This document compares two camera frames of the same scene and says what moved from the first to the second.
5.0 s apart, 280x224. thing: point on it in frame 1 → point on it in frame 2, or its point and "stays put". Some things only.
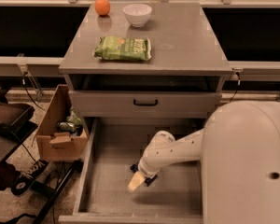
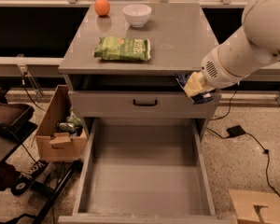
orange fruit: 102,7 stays put
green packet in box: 73,118 stays put
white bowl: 137,14 stays put
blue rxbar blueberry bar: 134,167 → 197,97
